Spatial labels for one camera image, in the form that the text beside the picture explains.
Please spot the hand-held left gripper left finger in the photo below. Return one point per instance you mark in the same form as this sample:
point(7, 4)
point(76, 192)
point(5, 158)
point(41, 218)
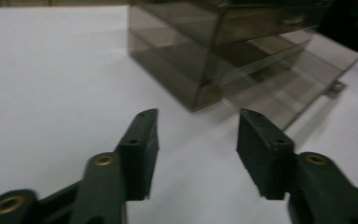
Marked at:
point(136, 161)

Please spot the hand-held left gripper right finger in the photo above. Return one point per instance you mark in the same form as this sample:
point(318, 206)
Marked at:
point(264, 161)

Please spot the large smoky transparent drawer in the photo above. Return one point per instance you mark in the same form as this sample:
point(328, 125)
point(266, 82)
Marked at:
point(295, 84)

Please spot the smoky transparent drawer cabinet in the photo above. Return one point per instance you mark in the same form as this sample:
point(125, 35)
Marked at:
point(174, 53)

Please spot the small smoky transparent drawer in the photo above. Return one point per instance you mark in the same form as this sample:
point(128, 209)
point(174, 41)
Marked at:
point(261, 25)

